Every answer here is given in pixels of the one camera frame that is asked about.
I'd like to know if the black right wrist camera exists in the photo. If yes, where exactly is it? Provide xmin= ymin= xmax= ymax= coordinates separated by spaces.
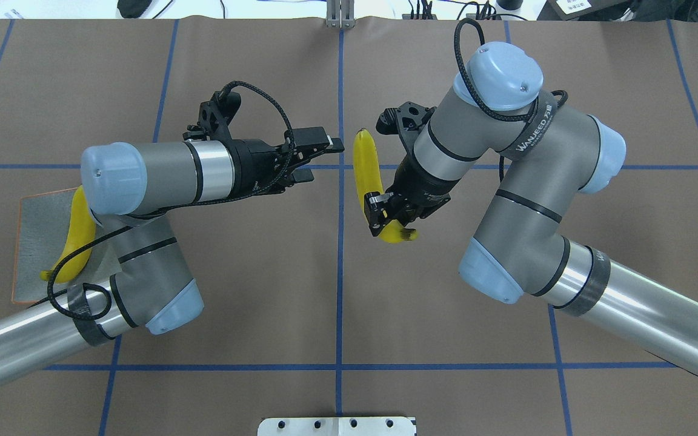
xmin=376 ymin=102 xmax=437 ymax=155

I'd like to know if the white mounting base plate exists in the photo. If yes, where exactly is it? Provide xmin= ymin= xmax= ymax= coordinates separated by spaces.
xmin=257 ymin=416 xmax=417 ymax=435

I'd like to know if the aluminium frame post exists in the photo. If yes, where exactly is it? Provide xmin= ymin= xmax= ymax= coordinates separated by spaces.
xmin=325 ymin=0 xmax=356 ymax=30

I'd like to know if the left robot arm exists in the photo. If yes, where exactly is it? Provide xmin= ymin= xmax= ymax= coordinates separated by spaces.
xmin=0 ymin=126 xmax=344 ymax=386

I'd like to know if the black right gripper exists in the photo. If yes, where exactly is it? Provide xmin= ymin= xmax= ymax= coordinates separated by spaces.
xmin=365 ymin=154 xmax=451 ymax=237

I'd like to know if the black computer mouse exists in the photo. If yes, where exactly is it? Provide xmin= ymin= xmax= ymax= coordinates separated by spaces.
xmin=116 ymin=0 xmax=153 ymax=19

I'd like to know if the grey square plate orange rim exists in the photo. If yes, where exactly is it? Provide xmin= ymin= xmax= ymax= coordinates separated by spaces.
xmin=12 ymin=188 xmax=121 ymax=305

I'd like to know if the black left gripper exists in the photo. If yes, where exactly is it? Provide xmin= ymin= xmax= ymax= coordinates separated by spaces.
xmin=231 ymin=127 xmax=345 ymax=199

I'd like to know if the yellow banana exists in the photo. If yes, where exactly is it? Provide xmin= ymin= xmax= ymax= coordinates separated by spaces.
xmin=55 ymin=186 xmax=97 ymax=283
xmin=353 ymin=128 xmax=419 ymax=243

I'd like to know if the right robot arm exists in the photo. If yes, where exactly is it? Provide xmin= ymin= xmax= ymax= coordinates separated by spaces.
xmin=354 ymin=41 xmax=698 ymax=377

